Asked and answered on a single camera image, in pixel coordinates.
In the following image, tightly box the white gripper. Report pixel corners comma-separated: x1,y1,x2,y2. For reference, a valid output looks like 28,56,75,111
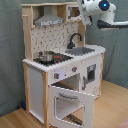
77,0,94,25

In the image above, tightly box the white microwave door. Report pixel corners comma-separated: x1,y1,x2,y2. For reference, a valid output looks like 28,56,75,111
67,5,80,21

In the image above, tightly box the white oven door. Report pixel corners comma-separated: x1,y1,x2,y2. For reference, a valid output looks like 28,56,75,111
49,86,94,128

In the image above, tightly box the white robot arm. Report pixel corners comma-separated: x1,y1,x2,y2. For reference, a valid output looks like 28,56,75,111
77,0,128,31

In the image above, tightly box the wooden toy kitchen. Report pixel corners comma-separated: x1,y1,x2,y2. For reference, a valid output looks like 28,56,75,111
22,2,105,127

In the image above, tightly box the grey range hood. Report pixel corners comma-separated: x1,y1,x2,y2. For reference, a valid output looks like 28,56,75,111
35,6,64,27

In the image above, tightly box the black toy faucet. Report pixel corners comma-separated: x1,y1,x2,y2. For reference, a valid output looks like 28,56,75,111
67,33,82,49

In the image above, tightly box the grey toy sink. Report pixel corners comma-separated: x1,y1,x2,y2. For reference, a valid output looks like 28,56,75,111
66,47,94,56

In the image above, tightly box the black toy stovetop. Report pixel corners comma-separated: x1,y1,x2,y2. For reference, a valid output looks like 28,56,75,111
35,53,71,66

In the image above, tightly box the white fridge door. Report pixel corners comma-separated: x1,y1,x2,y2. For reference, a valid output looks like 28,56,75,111
80,55,102,98

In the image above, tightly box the red right stove knob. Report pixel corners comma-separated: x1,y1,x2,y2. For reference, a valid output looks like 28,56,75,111
72,66,78,72

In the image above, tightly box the red stove knob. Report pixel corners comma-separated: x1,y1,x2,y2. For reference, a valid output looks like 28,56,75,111
72,66,78,72
54,73,60,79

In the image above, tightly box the silver toy pot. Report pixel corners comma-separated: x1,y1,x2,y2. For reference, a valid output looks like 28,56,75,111
39,51,54,62

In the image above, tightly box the red left stove knob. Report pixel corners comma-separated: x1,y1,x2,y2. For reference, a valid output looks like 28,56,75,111
54,73,60,79

